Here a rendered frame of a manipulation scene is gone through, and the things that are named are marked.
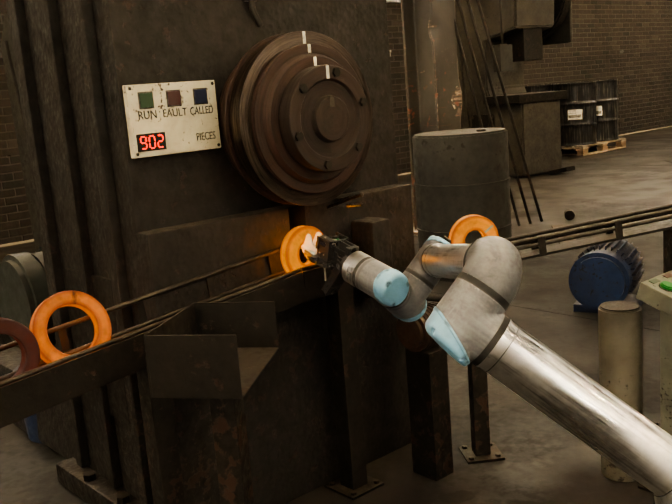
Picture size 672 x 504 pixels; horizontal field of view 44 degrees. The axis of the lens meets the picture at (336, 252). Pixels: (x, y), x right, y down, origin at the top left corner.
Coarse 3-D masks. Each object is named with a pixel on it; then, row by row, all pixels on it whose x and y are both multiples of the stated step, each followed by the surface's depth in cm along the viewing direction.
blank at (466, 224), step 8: (464, 216) 255; (472, 216) 253; (480, 216) 253; (456, 224) 253; (464, 224) 253; (472, 224) 253; (480, 224) 254; (488, 224) 254; (456, 232) 253; (464, 232) 253; (480, 232) 256; (488, 232) 254; (496, 232) 255; (456, 240) 253; (464, 240) 253
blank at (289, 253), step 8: (288, 232) 232; (296, 232) 231; (304, 232) 232; (312, 232) 234; (320, 232) 236; (288, 240) 230; (296, 240) 231; (304, 240) 233; (288, 248) 229; (296, 248) 231; (280, 256) 231; (288, 256) 229; (296, 256) 231; (288, 264) 230; (296, 264) 231; (304, 264) 233; (312, 264) 235
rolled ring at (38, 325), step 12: (48, 300) 190; (60, 300) 192; (72, 300) 194; (84, 300) 195; (96, 300) 197; (36, 312) 188; (48, 312) 190; (96, 312) 196; (36, 324) 188; (96, 324) 196; (108, 324) 197; (36, 336) 187; (96, 336) 196; (108, 336) 196; (48, 348) 188; (48, 360) 187
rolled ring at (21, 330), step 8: (0, 320) 179; (8, 320) 180; (0, 328) 179; (8, 328) 180; (16, 328) 181; (24, 328) 182; (16, 336) 181; (24, 336) 183; (32, 336) 184; (24, 344) 183; (32, 344) 184; (24, 352) 184; (32, 352) 184; (24, 360) 184; (32, 360) 184; (24, 368) 183; (32, 368) 184
